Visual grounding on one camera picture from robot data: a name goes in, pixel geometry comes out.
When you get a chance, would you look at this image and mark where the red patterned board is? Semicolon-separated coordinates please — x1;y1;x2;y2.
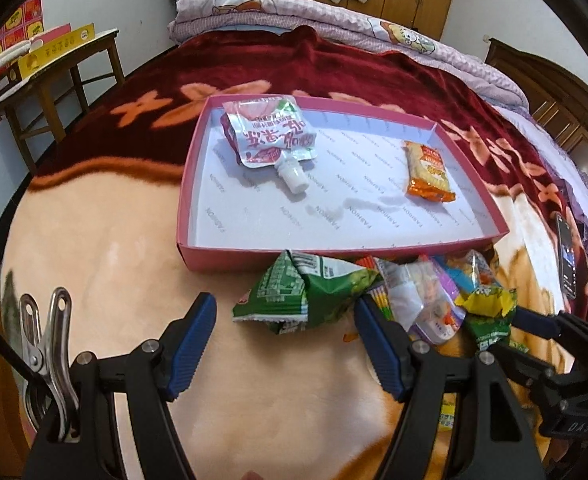
0;0;44;153

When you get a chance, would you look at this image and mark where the white plastic piece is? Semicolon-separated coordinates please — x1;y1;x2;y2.
0;36;44;70

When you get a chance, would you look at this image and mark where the printed plush blanket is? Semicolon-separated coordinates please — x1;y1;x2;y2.
0;25;588;480

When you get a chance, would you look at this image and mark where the large green snack bag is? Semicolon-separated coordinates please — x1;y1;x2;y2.
231;250;382;335

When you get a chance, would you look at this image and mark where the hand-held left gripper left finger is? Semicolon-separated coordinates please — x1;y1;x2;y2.
21;292;218;480

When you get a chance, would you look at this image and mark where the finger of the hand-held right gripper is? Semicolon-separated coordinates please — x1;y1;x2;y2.
486;342;557;388
514;307;588;361

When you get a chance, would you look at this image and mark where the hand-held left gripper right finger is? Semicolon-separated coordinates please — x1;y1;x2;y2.
353;295;546;480

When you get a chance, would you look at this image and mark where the clear snack packet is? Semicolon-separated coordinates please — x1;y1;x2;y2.
380;257;467;313

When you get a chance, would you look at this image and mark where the pink cardboard box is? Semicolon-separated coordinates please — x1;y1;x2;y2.
176;94;511;273

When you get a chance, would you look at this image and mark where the folded pink quilt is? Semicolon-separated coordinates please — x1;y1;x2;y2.
168;0;530;111

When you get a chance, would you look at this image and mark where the dark wooden headboard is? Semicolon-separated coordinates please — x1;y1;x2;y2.
484;37;588;201

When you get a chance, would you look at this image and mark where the black smartphone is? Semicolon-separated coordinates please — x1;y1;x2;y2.
555;212;582;301

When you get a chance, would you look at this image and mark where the orange striped snack packet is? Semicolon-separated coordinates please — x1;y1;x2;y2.
356;256;392;318

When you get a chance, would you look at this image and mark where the colourful snack packet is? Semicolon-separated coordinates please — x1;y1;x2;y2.
444;252;497;293

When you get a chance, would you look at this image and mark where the wooden stool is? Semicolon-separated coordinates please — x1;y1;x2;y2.
0;30;127;173

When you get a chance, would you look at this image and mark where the green yellow snack packet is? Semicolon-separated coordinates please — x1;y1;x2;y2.
454;285;520;356

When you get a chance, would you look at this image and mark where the pink drink pouch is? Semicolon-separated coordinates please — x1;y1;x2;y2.
221;97;319;193

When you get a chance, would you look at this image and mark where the yellow carton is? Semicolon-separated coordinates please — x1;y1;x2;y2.
11;22;97;81

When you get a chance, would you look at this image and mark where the metal spring clip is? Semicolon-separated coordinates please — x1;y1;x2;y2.
18;287;82;441

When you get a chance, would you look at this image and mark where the orange cracker packet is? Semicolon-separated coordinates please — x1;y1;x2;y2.
404;140;457;204

